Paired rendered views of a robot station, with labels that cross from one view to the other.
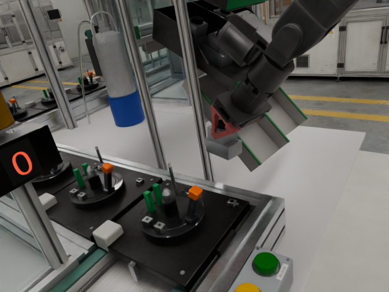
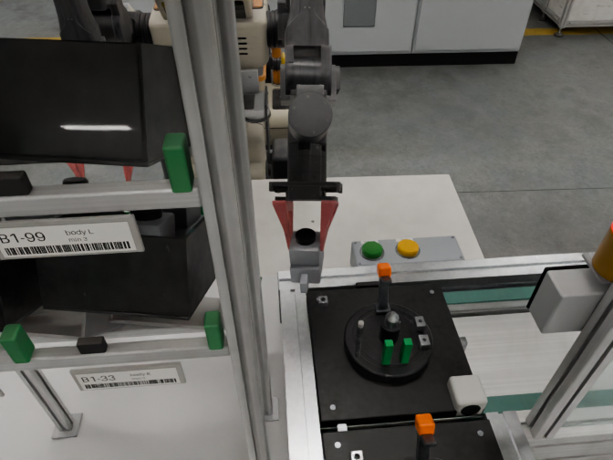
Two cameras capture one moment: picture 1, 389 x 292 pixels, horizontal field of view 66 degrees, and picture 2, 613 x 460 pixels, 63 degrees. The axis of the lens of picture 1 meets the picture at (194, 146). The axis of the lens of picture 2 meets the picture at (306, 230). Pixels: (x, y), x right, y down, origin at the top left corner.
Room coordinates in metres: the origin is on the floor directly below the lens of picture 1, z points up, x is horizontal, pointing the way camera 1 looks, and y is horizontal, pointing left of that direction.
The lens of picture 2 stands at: (0.92, 0.31, 1.65)
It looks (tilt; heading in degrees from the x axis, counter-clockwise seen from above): 43 degrees down; 226
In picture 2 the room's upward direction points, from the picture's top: straight up
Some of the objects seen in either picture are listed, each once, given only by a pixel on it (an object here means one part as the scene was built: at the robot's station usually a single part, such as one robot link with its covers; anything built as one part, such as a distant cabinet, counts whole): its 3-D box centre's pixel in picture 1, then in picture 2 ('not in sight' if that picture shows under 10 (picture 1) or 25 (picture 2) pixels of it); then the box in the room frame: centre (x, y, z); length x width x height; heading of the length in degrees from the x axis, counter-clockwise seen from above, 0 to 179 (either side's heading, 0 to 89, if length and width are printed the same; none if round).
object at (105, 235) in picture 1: (109, 235); (465, 395); (0.49, 0.21, 0.97); 0.05 x 0.05 x 0.04; 50
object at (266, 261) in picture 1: (265, 264); (371, 251); (0.36, -0.08, 0.96); 0.04 x 0.04 x 0.02
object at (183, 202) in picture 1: (172, 216); (388, 340); (0.51, 0.07, 0.98); 0.14 x 0.14 x 0.02
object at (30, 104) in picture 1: (51, 93); not in sight; (1.76, 0.77, 1.01); 0.24 x 0.24 x 0.13; 50
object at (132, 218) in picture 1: (174, 223); (386, 347); (0.51, 0.07, 0.96); 0.24 x 0.24 x 0.02; 50
